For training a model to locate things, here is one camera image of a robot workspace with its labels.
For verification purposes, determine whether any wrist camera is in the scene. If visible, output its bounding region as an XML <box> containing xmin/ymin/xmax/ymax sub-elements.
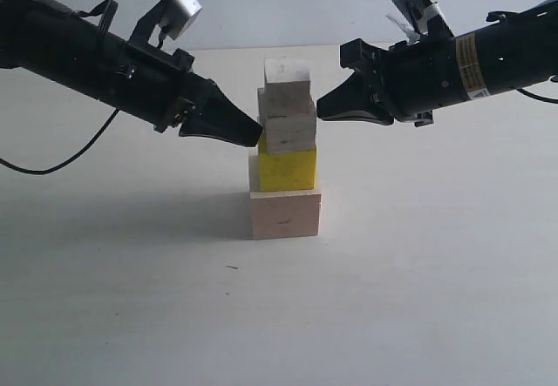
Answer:
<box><xmin>385</xmin><ymin>0</ymin><xmax>455</xmax><ymax>46</ymax></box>
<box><xmin>129</xmin><ymin>0</ymin><xmax>202</xmax><ymax>49</ymax></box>

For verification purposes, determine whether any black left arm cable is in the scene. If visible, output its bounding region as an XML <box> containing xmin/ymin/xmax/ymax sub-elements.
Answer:
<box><xmin>0</xmin><ymin>109</ymin><xmax>119</xmax><ymax>176</ymax></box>

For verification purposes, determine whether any small wooden cube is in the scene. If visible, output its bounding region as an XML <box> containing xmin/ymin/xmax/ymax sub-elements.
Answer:
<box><xmin>264</xmin><ymin>57</ymin><xmax>310</xmax><ymax>117</ymax></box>

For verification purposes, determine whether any medium wooden cube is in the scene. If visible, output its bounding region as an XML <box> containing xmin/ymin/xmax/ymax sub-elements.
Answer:
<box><xmin>257</xmin><ymin>87</ymin><xmax>316</xmax><ymax>154</ymax></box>

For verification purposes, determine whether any large wooden cube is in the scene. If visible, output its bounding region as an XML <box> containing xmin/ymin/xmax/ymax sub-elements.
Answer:
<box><xmin>248</xmin><ymin>152</ymin><xmax>323</xmax><ymax>240</ymax></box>

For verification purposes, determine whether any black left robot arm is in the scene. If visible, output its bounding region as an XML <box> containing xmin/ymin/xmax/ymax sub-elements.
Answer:
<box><xmin>1</xmin><ymin>0</ymin><xmax>262</xmax><ymax>147</ymax></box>

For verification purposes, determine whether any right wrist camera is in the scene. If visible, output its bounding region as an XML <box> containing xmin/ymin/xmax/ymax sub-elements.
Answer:
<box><xmin>385</xmin><ymin>0</ymin><xmax>455</xmax><ymax>46</ymax></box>

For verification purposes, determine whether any yellow cube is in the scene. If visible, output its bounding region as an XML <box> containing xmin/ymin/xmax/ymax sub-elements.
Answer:
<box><xmin>257</xmin><ymin>134</ymin><xmax>317</xmax><ymax>192</ymax></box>

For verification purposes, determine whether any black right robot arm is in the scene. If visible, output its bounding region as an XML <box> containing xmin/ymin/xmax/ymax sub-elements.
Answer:
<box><xmin>316</xmin><ymin>0</ymin><xmax>557</xmax><ymax>127</ymax></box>

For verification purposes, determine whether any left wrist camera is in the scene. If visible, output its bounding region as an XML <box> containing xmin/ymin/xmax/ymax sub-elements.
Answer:
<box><xmin>129</xmin><ymin>0</ymin><xmax>202</xmax><ymax>49</ymax></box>

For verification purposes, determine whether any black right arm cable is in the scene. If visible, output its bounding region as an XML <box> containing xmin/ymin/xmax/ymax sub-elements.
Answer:
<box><xmin>516</xmin><ymin>76</ymin><xmax>558</xmax><ymax>103</ymax></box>

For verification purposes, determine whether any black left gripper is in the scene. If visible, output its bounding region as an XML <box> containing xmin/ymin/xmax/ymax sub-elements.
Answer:
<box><xmin>117</xmin><ymin>40</ymin><xmax>262</xmax><ymax>147</ymax></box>

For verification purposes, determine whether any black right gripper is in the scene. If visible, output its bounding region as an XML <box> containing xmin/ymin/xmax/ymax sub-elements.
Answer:
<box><xmin>316</xmin><ymin>38</ymin><xmax>465</xmax><ymax>127</ymax></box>

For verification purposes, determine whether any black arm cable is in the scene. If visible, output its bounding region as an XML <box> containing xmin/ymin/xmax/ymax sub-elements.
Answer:
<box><xmin>0</xmin><ymin>109</ymin><xmax>119</xmax><ymax>176</ymax></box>
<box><xmin>516</xmin><ymin>76</ymin><xmax>558</xmax><ymax>103</ymax></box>

